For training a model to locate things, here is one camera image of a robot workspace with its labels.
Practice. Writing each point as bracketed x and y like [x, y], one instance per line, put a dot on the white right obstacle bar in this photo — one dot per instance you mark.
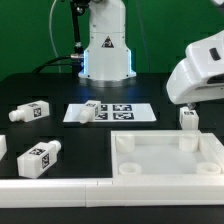
[212, 150]

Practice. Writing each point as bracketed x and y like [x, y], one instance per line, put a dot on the white left obstacle bar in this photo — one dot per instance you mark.
[3, 147]

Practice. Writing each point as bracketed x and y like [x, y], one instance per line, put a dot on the white square table top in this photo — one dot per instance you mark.
[169, 152]

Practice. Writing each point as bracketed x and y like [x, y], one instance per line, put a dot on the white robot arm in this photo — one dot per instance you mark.
[107, 59]

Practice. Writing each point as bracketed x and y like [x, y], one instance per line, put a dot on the white marker sheet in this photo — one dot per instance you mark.
[115, 113]

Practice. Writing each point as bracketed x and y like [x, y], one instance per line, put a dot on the white obstacle bar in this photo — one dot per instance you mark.
[127, 191]
[212, 150]
[3, 147]

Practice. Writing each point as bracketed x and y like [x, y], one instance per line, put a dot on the white front obstacle bar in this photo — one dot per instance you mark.
[127, 191]

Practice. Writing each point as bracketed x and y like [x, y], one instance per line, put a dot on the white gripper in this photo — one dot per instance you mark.
[200, 75]

